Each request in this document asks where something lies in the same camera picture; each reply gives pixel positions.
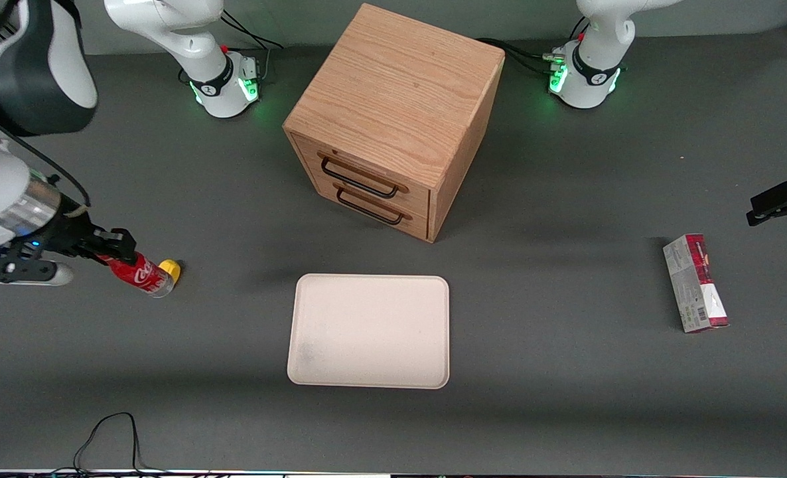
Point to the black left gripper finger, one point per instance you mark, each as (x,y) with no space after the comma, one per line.
(772,202)

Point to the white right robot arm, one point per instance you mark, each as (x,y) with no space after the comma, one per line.
(168,26)

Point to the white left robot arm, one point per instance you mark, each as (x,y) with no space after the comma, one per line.
(586,93)

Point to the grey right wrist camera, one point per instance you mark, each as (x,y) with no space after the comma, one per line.
(28,273)

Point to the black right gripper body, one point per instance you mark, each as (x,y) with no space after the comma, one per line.
(75,234)

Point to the wooden drawer front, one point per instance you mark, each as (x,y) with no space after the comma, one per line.
(407,222)
(367,169)

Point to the coke bottle with yellow cap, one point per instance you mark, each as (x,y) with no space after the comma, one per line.
(148,277)

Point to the beige plastic tray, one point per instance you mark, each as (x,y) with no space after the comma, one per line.
(367,332)

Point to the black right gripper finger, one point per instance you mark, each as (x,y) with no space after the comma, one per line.
(121,239)
(111,256)

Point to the wooden drawer cabinet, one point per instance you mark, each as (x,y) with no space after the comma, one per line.
(393,86)

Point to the red plaid cardboard box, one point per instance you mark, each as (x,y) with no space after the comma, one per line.
(695,285)

